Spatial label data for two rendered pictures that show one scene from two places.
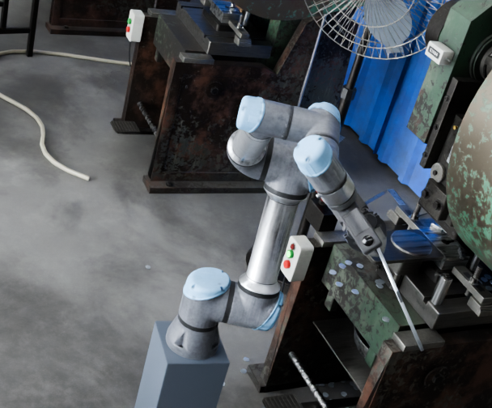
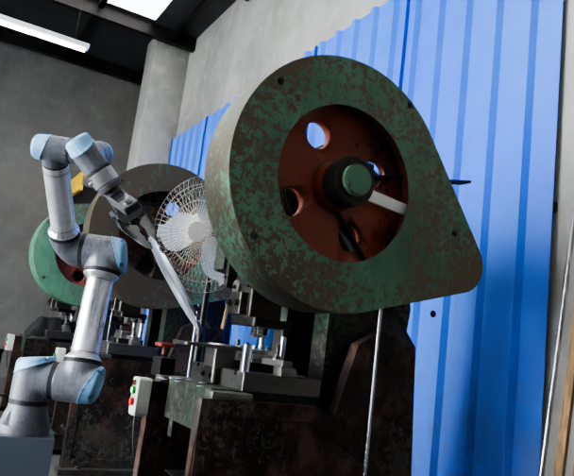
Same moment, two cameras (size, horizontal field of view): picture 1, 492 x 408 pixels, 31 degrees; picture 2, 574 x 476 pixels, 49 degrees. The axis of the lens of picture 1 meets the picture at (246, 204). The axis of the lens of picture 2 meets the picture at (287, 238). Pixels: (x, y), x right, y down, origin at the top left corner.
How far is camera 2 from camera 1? 1.50 m
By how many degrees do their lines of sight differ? 40
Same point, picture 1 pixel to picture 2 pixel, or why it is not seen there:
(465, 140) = (209, 164)
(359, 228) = (122, 198)
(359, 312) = (188, 410)
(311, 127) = not seen: hidden behind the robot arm
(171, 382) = not seen: outside the picture
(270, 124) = (54, 143)
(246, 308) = (67, 374)
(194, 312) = (20, 383)
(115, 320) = not seen: outside the picture
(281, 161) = (92, 241)
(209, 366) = (34, 442)
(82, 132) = not seen: hidden behind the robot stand
